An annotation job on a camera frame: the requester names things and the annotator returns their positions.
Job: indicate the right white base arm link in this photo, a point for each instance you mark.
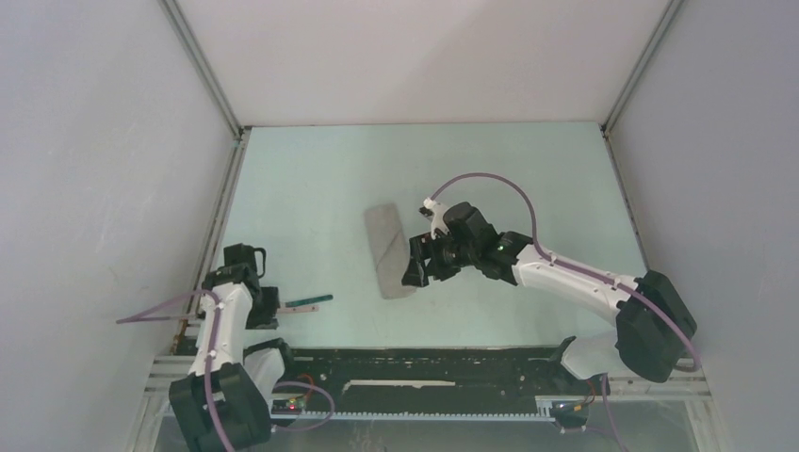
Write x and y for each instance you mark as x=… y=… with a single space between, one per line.
x=588 y=356

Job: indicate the white slotted cable duct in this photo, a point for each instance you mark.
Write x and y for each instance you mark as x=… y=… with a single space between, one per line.
x=544 y=412

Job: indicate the grey cloth napkin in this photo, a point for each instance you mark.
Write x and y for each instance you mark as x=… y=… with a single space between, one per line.
x=389 y=250

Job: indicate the left aluminium frame post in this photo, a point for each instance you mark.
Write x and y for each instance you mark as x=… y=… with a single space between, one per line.
x=197 y=57

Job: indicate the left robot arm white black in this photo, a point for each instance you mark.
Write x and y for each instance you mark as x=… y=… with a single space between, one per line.
x=222 y=403

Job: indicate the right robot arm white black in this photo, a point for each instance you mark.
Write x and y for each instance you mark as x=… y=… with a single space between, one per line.
x=652 y=326

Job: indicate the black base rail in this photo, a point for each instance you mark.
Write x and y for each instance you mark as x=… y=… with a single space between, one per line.
x=447 y=380

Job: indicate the right aluminium frame post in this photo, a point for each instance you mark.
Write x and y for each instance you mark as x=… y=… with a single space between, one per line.
x=651 y=47

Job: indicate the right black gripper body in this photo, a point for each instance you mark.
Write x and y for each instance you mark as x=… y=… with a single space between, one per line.
x=448 y=257

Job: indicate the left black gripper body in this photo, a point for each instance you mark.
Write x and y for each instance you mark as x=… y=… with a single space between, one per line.
x=262 y=310

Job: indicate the aluminium frame post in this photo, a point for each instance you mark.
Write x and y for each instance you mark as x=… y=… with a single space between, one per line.
x=197 y=57
x=651 y=47

